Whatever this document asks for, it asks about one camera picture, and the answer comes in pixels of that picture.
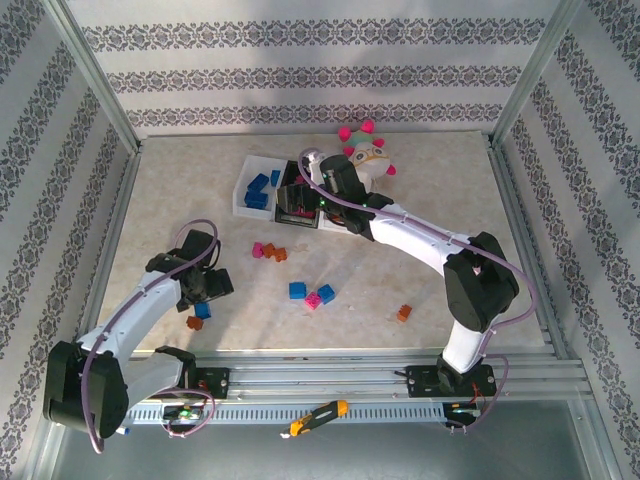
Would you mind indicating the long blue lego brick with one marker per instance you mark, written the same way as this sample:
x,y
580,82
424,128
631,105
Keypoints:
x,y
259,182
262,202

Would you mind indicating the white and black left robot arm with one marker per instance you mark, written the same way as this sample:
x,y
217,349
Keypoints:
x,y
135,310

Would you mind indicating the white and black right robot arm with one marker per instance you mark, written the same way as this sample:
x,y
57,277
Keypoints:
x,y
415,240

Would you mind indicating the black plastic bin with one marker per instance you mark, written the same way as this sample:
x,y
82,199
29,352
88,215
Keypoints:
x,y
295,223

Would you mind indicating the white and pink plush toy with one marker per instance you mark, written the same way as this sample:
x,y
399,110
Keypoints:
x,y
370,155

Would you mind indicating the white bin for blue bricks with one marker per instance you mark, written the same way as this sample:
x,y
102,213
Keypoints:
x,y
250,166

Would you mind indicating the small circuit board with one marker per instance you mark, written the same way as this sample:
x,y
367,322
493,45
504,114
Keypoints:
x,y
462,410
180,414

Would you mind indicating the blue and white marker pen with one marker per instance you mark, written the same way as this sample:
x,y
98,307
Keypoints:
x,y
125,430

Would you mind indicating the yellow and black utility knife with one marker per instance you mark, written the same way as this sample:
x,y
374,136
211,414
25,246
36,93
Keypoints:
x,y
320,414

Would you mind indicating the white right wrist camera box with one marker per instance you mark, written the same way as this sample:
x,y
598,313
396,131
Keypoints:
x,y
315,167

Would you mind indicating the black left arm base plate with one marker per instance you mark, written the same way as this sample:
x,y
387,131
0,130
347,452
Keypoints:
x,y
215,382

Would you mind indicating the aluminium side rail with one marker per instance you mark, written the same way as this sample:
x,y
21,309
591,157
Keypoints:
x,y
119,210
512,200

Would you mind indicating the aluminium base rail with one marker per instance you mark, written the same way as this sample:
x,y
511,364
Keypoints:
x,y
310,375

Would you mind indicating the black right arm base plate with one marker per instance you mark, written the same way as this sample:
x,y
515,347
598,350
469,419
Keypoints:
x,y
425,382

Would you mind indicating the aluminium frame post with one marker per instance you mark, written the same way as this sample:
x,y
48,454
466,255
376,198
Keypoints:
x,y
93,70
535,70

